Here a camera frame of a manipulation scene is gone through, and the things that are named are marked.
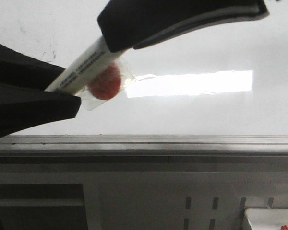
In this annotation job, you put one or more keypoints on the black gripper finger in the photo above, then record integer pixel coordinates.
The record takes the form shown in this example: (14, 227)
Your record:
(138, 24)
(24, 103)

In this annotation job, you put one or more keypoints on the white whiteboard marker black tip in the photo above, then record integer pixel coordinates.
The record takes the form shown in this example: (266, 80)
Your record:
(94, 60)

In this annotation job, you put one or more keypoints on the red round magnet taped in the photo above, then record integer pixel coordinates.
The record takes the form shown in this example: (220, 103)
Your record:
(107, 85)

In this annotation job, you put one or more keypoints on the white whiteboard surface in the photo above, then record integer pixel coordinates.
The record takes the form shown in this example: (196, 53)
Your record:
(230, 79)

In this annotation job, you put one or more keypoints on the small red cap object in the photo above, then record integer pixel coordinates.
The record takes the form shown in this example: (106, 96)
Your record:
(284, 227)

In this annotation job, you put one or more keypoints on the aluminium whiteboard bottom rail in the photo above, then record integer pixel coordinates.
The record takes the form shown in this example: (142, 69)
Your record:
(142, 145)

